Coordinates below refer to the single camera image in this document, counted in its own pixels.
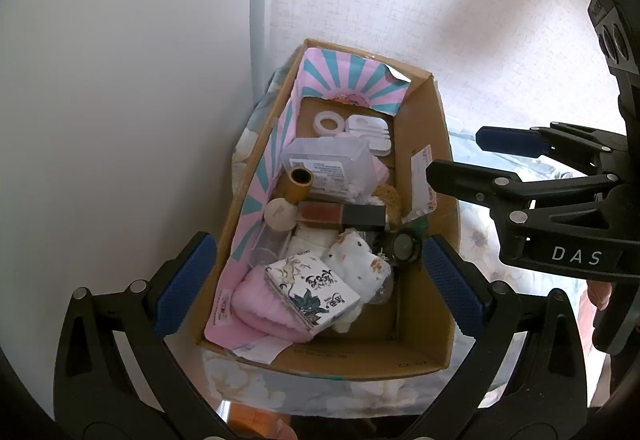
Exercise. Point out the white tape roll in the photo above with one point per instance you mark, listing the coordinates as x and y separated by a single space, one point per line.
317 127

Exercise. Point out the white ink-print tissue packet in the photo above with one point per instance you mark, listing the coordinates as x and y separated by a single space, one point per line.
310 295

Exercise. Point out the clear plastic cup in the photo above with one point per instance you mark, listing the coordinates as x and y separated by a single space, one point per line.
270 245

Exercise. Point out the round black compact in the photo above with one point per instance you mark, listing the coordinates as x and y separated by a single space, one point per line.
406 247

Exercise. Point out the brown and black lipstick box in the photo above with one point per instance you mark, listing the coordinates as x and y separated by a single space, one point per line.
340 214

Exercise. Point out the pink towel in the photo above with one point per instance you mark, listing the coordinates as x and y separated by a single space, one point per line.
255 305

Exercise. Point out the cardboard box with pink lining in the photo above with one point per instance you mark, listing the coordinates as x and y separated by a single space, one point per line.
350 350

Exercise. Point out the person's right hand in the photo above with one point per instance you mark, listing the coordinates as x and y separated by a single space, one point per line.
600 295

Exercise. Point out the white paper slip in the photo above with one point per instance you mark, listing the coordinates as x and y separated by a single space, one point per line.
265 350

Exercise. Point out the small pink pad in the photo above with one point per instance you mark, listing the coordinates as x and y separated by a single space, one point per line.
380 170

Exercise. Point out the round beige powder case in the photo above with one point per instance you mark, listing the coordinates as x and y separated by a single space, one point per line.
279 215

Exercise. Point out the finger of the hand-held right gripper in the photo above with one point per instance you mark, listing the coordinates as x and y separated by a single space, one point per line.
505 140
460 180

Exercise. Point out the white dotted cloth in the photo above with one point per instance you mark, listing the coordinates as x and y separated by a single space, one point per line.
350 265

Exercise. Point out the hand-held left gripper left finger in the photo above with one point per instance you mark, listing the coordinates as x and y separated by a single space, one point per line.
185 280

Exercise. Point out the brown cardboard tube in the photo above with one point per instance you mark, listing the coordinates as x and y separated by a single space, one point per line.
295 192

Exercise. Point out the clear plastic box with label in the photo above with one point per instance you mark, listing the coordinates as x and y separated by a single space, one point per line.
325 155

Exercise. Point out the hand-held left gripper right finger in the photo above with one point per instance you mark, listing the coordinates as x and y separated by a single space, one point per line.
450 285

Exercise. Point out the floral tablecloth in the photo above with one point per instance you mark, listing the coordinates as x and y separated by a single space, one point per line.
472 232

